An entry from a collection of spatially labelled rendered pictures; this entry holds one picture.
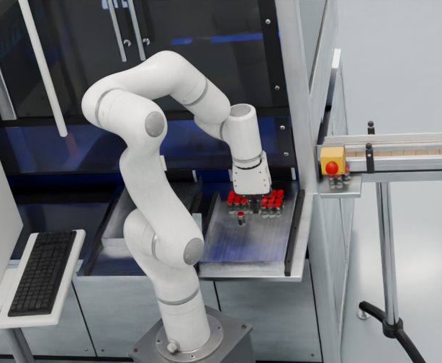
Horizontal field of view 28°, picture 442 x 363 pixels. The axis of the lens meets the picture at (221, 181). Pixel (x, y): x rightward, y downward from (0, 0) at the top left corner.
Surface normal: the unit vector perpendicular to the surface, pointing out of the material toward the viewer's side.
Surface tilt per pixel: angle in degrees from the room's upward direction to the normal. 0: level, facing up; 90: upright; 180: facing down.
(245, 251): 0
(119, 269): 0
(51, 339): 90
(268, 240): 0
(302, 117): 90
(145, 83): 94
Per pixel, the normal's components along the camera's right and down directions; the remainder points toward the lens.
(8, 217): 0.98, -0.08
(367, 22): -0.16, -0.81
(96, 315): -0.18, 0.59
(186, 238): 0.55, -0.06
